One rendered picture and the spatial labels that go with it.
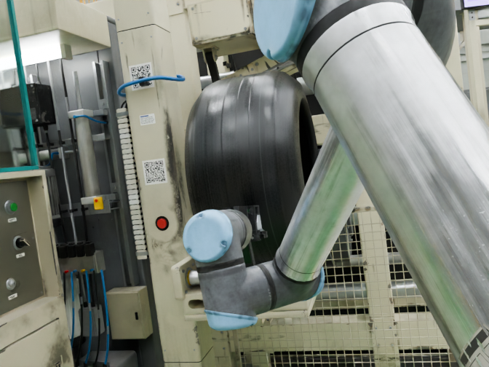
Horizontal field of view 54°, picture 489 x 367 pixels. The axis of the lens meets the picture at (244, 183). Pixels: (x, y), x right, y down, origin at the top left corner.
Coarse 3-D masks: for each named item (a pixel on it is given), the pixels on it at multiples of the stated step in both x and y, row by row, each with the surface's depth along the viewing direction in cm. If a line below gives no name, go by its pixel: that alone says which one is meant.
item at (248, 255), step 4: (248, 244) 103; (244, 248) 103; (248, 248) 103; (252, 248) 105; (244, 252) 104; (248, 252) 103; (252, 252) 105; (244, 256) 104; (248, 256) 104; (252, 256) 104; (244, 260) 105; (248, 260) 105; (252, 260) 104; (248, 264) 105; (252, 264) 105
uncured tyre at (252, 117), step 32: (224, 96) 126; (256, 96) 122; (288, 96) 124; (192, 128) 124; (224, 128) 120; (256, 128) 117; (288, 128) 118; (192, 160) 121; (224, 160) 118; (256, 160) 116; (288, 160) 116; (192, 192) 123; (224, 192) 118; (256, 192) 116; (288, 192) 116; (288, 224) 119; (256, 256) 128
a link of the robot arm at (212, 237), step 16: (192, 224) 85; (208, 224) 84; (224, 224) 84; (240, 224) 92; (192, 240) 85; (208, 240) 84; (224, 240) 83; (240, 240) 91; (192, 256) 85; (208, 256) 84; (224, 256) 85; (240, 256) 87
